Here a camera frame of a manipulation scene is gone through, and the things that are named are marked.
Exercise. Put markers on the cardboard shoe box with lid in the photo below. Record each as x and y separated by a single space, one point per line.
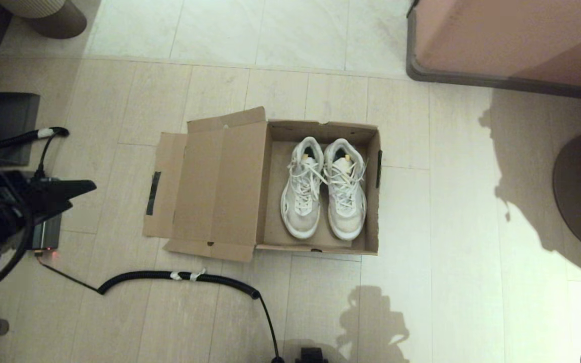
220 201

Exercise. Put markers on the white lace-up sneaker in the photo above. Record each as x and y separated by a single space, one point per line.
300 222
346 224

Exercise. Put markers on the grey power inverter box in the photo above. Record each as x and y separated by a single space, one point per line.
46 234

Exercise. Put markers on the dark grey plastic bin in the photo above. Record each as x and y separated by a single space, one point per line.
13 111

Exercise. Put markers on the beige ribbed round pouf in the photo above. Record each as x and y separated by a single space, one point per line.
58 25

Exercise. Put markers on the pink sofa with grey base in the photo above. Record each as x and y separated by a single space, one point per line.
512 35

